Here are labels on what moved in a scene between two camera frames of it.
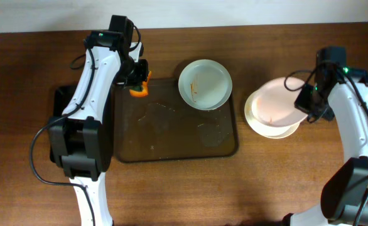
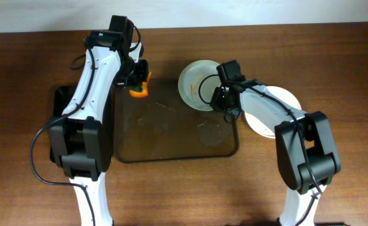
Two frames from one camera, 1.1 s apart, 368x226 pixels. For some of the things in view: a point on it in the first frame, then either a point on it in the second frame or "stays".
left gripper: x=141 y=75 stays
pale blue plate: x=205 y=84 stays
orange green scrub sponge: x=141 y=91 stays
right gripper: x=316 y=113 → x=230 y=110
